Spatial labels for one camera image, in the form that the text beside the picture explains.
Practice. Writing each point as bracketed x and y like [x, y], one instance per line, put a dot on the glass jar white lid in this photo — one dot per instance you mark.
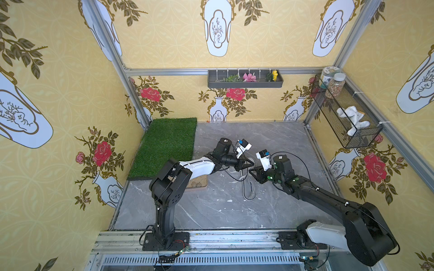
[335, 85]

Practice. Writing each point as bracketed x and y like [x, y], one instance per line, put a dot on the white plush toy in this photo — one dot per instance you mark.
[354, 116]

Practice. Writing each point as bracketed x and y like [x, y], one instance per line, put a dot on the grey wall planter shelf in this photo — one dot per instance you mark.
[264, 78]

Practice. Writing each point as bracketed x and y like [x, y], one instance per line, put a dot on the green artificial grass mat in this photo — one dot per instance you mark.
[165, 139]

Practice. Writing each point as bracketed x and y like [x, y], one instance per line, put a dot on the green artificial plant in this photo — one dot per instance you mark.
[233, 78]

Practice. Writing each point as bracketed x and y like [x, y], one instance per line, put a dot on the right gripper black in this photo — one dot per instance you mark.
[263, 174]

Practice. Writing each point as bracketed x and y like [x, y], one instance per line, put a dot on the white shoelace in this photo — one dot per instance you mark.
[245, 175]

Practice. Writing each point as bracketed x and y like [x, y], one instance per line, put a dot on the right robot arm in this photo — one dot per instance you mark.
[362, 231]

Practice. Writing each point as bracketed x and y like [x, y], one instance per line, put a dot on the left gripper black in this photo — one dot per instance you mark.
[244, 161]

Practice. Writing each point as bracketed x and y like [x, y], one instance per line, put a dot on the patterned jar behind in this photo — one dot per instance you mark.
[327, 75]

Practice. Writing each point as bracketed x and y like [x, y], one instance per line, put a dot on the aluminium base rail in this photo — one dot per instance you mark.
[220, 247]

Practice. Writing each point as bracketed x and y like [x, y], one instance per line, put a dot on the black wire basket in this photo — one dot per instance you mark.
[364, 137]

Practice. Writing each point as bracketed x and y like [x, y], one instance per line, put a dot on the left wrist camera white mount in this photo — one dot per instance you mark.
[241, 147]

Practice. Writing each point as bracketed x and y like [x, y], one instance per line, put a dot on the yellow artificial flower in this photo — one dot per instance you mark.
[274, 75]

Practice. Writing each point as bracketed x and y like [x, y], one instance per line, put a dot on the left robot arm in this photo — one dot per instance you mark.
[168, 187]

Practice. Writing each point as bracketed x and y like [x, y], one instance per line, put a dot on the pink artificial flower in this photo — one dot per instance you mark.
[249, 77]

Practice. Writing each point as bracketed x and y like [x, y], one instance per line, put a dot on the grey canvas sneaker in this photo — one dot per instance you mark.
[248, 195]

